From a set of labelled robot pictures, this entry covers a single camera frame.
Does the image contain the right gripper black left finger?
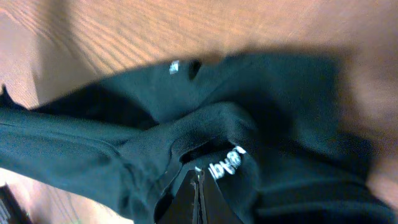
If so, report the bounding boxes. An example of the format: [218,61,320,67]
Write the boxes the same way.
[156,170,199,224]

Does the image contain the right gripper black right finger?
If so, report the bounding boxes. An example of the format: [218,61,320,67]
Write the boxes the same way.
[198,170,243,224]

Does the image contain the black t-shirt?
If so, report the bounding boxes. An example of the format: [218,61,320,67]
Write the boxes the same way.
[1,54,397,223]

